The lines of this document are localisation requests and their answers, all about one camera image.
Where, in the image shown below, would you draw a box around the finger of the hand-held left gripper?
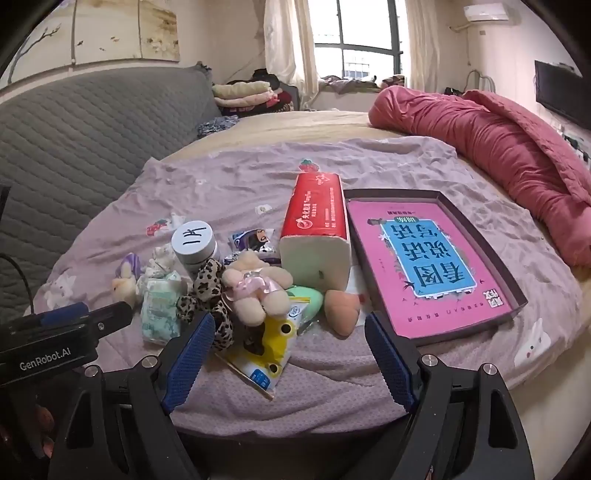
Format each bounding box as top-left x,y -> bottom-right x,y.
87,301 -> 134,339
34,302 -> 89,325

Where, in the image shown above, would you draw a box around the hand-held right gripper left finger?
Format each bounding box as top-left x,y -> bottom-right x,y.
46,311 -> 218,480

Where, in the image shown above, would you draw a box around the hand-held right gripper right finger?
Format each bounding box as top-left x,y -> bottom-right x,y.
365,311 -> 546,480

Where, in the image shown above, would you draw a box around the purple dress plush toy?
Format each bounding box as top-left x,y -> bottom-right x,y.
111,253 -> 141,305

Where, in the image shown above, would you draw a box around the green wet wipes pack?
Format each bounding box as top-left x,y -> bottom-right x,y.
140,271 -> 184,345

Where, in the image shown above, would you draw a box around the peach makeup sponge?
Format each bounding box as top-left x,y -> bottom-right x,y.
323,288 -> 365,336

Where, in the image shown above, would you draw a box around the yellow cartoon snack packet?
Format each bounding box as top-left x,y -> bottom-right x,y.
217,298 -> 308,400

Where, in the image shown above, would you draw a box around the leopard print scrunchie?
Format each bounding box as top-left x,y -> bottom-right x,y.
178,258 -> 234,354

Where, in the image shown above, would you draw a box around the pink dress teddy bear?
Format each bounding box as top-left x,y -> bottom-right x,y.
222,249 -> 294,326

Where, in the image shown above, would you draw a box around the green makeup sponge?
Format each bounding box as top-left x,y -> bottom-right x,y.
285,285 -> 324,334

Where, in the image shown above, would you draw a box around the blue white snack packet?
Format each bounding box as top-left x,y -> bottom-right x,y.
229,227 -> 282,267

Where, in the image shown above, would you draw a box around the dark brown shallow box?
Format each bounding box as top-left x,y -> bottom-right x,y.
344,188 -> 528,348

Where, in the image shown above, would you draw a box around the person's left hand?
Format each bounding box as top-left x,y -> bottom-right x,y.
28,404 -> 63,460

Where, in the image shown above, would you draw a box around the white lidded bottle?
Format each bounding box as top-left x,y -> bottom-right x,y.
171,222 -> 219,278

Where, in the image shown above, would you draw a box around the pink book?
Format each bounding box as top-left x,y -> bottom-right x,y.
347,198 -> 504,340

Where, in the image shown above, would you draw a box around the red tissue pack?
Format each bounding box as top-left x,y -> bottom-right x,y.
279,173 -> 352,291

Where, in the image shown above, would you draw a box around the grey quilted headboard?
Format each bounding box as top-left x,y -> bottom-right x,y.
0,65 -> 222,324

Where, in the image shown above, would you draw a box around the purple printed blanket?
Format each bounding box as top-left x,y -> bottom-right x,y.
34,136 -> 578,444

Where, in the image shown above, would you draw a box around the dark patterned cloth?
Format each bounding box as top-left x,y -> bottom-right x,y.
198,115 -> 241,139

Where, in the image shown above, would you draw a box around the pink quilt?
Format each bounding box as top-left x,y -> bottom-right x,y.
369,85 -> 591,268

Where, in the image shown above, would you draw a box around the beige bed sheet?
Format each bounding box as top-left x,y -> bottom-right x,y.
161,110 -> 462,162

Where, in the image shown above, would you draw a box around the pile of folded clothes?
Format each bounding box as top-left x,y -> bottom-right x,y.
213,68 -> 296,116

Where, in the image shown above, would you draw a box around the clothes on windowsill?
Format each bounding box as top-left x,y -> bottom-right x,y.
321,74 -> 407,94

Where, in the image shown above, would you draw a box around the cream curtain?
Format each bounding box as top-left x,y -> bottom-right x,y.
264,0 -> 319,112
404,0 -> 439,93

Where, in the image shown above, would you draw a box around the black television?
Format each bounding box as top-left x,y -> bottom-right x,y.
534,60 -> 591,127

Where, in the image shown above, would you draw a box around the window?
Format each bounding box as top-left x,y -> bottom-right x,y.
308,0 -> 404,79

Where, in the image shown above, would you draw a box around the white air conditioner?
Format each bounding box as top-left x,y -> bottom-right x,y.
464,4 -> 511,23

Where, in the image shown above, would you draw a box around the black cable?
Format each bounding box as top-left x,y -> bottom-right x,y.
0,253 -> 37,315

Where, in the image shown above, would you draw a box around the wall painting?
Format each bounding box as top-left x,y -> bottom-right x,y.
0,0 -> 178,86

